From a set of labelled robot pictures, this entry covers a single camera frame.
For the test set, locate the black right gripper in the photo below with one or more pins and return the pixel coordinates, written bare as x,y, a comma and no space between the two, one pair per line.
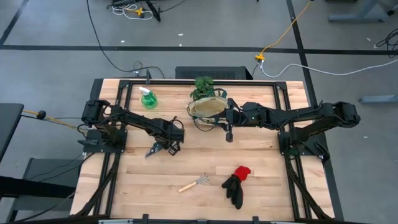
244,115

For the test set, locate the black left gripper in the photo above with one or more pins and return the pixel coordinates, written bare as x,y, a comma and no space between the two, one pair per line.
171,132

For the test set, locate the canvas gardening bag green trim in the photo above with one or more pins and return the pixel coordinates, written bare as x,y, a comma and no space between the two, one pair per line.
206,107

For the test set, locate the green spray bottle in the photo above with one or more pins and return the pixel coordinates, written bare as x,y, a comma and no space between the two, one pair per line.
149,100

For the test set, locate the black and red gardening glove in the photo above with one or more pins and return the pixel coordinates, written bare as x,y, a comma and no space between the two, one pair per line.
234,188

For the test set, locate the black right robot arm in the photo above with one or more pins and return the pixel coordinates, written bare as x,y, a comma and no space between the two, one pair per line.
295,116

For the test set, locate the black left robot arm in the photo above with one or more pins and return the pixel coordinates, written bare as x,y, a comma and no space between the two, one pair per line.
136,119

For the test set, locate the green plant in white pot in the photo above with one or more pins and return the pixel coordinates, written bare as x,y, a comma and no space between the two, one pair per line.
203,87

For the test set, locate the black computer tower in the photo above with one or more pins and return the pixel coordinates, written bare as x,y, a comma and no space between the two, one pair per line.
211,73

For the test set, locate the black tripod leg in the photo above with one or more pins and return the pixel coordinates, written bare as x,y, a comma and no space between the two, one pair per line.
154,11

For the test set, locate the black bench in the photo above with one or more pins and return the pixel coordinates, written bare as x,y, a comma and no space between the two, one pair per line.
34,183

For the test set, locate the grey floor bar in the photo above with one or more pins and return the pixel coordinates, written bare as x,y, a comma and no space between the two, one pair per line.
379,99

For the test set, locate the black side table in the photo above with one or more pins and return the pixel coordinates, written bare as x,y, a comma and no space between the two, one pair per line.
7,124

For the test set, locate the grey desk leg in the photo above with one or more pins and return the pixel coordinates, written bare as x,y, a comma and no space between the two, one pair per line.
363,14

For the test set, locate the black metal table frame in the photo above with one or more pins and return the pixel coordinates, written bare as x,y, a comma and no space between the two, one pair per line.
174,82

